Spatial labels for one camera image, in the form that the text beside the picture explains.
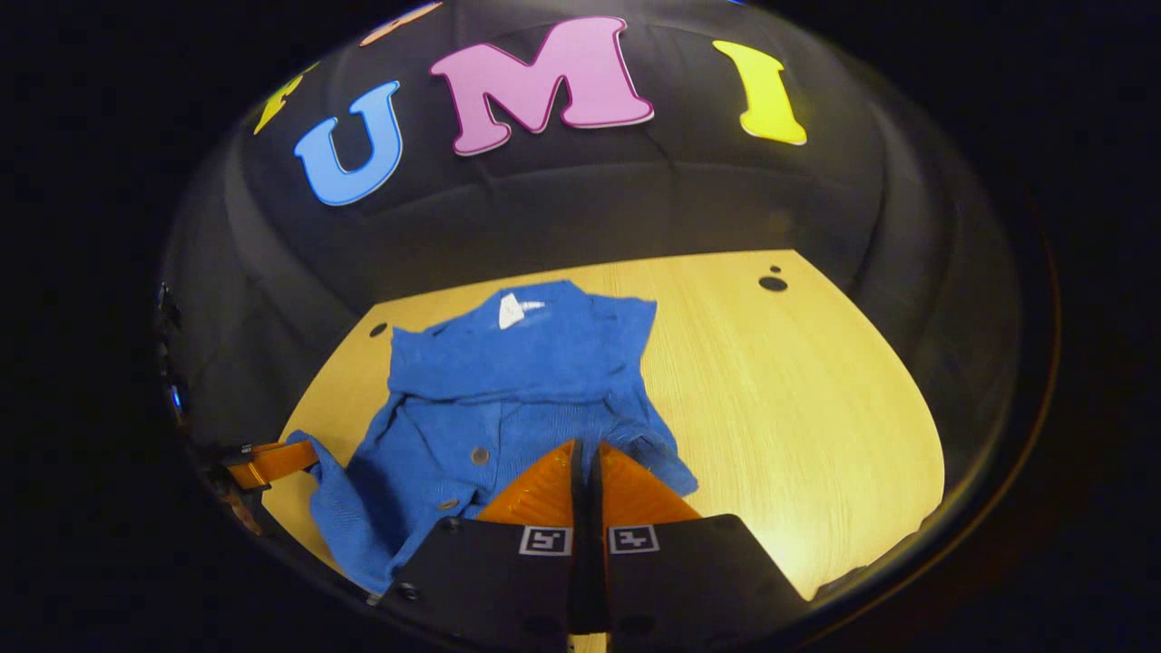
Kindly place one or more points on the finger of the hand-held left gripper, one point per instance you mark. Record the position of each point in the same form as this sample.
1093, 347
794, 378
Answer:
277, 462

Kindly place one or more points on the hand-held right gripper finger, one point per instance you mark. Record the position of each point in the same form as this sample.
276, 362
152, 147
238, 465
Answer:
575, 499
596, 499

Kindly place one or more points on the blue button shirt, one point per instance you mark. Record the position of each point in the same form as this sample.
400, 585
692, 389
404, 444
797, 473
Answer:
508, 381

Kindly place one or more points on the black backdrop cloth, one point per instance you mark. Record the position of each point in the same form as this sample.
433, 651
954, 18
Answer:
590, 209

